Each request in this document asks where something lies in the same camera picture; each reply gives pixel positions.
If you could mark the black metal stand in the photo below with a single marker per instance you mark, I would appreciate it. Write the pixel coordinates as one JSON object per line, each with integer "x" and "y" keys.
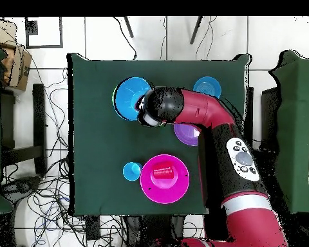
{"x": 39, "y": 128}

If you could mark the black square frame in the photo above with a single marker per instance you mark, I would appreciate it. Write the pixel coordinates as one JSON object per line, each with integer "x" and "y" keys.
{"x": 31, "y": 27}

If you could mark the blue plastic cup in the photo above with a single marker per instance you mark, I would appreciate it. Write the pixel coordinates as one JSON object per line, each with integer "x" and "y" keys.
{"x": 131, "y": 171}

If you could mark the black tripod leg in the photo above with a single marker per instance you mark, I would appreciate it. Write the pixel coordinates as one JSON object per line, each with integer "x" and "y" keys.
{"x": 196, "y": 31}
{"x": 128, "y": 27}

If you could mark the grey pedestal foot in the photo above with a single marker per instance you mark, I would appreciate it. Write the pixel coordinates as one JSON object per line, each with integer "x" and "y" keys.
{"x": 20, "y": 187}

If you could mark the pink plastic bowl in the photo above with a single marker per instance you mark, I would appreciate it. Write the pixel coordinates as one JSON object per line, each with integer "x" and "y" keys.
{"x": 164, "y": 193}

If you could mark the red plastic cup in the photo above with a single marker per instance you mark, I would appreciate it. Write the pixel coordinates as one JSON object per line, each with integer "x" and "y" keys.
{"x": 163, "y": 171}

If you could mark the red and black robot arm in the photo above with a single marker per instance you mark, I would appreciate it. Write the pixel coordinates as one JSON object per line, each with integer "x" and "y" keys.
{"x": 208, "y": 108}

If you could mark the black power strip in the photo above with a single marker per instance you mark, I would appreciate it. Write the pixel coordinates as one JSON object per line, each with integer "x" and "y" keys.
{"x": 92, "y": 229}

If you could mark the small blue patterned bowl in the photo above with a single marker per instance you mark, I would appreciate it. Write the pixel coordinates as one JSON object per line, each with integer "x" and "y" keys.
{"x": 207, "y": 86}

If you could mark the dark green tablecloth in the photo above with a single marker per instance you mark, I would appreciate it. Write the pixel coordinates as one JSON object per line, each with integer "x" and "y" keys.
{"x": 105, "y": 154}

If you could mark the purple plastic bowl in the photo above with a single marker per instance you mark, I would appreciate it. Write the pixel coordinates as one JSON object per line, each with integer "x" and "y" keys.
{"x": 186, "y": 135}

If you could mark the cardboard box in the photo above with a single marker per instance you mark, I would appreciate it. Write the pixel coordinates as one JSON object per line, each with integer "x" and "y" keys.
{"x": 2, "y": 33}
{"x": 19, "y": 67}

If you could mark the large blue plastic bowl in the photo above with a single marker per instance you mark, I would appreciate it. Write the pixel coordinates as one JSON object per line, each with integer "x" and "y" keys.
{"x": 126, "y": 97}

